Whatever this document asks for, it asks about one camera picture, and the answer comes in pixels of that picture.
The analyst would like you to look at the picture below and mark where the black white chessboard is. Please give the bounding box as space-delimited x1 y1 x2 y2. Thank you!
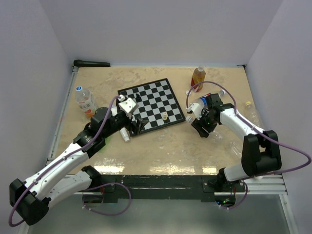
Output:
117 78 185 134

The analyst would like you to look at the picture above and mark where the green plastic bottle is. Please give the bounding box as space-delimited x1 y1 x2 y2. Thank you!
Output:
104 136 111 146

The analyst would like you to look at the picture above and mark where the blue cap tea bottle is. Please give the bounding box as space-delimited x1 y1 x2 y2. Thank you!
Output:
75 86 98 118

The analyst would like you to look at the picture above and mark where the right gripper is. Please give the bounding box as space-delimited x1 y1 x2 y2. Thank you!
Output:
192 109 218 138

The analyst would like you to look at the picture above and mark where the black handle tool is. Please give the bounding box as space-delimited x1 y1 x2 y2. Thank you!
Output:
73 59 111 67

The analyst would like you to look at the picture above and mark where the yellow cap clear bottle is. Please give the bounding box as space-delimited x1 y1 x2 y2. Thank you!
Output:
244 101 263 128

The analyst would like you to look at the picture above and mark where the amber drink bottle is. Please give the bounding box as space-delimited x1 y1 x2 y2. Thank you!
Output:
191 66 206 92

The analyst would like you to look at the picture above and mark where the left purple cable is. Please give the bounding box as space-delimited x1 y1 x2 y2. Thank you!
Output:
8 95 125 227

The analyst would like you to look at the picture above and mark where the clear crushed bottle right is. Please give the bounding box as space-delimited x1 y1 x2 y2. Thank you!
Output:
227 141 242 159

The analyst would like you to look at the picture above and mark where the pepsi label bottle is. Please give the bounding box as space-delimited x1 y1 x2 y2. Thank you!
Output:
198 89 227 108

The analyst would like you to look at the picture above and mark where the black base frame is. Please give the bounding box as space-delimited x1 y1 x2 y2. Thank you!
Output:
90 175 245 203

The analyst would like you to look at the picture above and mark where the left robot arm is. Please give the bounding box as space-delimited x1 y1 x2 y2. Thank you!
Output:
9 107 149 227

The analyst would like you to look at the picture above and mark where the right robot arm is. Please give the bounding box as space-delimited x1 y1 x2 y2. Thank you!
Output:
186 94 282 192

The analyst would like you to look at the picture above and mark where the white tube bottle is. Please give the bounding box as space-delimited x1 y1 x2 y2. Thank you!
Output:
119 128 130 142

